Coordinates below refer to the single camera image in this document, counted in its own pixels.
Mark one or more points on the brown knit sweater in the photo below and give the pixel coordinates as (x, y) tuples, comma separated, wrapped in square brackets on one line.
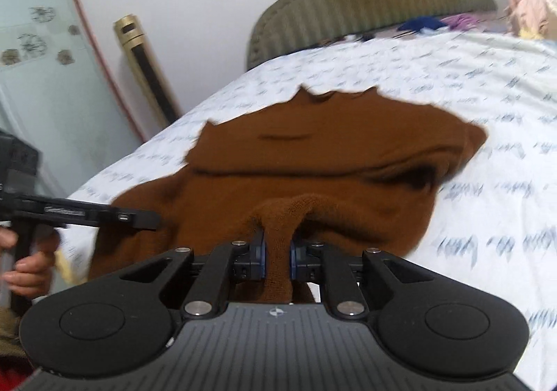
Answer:
[(326, 147)]

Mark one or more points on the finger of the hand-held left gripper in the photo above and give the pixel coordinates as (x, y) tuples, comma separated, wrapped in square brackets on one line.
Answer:
[(108, 215)]

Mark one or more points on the pink clothes pile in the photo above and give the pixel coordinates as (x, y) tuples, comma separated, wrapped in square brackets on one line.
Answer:
[(533, 8)]

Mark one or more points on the gold tower air conditioner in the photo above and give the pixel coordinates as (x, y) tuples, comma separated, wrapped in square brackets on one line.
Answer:
[(148, 69)]

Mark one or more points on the frosted glass door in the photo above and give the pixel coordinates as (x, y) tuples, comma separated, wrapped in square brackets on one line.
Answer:
[(43, 91)]

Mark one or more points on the purple cloth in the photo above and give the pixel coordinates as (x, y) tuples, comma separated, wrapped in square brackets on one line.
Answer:
[(459, 20)]

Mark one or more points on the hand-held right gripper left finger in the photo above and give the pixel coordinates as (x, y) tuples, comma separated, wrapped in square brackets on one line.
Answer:
[(260, 258)]

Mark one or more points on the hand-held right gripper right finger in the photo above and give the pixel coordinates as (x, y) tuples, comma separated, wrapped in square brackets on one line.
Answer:
[(295, 260)]

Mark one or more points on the blue cloth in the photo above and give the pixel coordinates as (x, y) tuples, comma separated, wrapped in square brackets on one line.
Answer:
[(420, 23)]

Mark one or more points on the person's left hand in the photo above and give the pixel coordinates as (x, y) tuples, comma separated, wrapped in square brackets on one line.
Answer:
[(32, 273)]

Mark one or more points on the white script-printed bedspread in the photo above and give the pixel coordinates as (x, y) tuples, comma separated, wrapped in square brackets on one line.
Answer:
[(478, 91)]

